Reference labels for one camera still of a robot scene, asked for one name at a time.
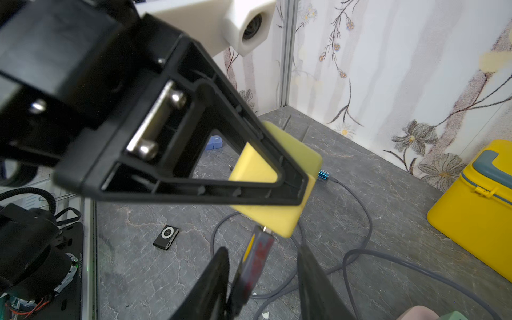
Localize black mp3 player left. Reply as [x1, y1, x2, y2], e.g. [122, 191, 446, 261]
[153, 225, 179, 250]

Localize green usb charger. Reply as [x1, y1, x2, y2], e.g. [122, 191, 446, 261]
[437, 311, 468, 320]

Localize blue transparent plastic case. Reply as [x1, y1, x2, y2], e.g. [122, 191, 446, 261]
[205, 135, 223, 151]

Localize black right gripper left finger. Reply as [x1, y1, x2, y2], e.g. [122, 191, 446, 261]
[170, 247, 229, 320]

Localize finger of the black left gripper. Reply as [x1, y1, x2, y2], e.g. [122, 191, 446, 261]
[53, 33, 307, 205]

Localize yellow usb charger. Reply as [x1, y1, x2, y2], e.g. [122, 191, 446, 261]
[229, 121, 323, 238]

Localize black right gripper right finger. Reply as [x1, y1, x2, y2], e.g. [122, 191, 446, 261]
[297, 245, 354, 320]

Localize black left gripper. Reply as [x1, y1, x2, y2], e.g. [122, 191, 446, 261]
[1, 1, 180, 167]

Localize blue mp3 player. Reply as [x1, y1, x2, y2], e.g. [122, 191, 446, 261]
[318, 170, 330, 181]

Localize beige usb charger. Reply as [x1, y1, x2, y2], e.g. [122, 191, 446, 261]
[397, 305, 440, 320]

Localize dark grey usb cable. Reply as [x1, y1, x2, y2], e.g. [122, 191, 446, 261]
[209, 211, 305, 320]

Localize yellow storage box grey handle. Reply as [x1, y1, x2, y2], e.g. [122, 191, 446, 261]
[426, 139, 512, 283]

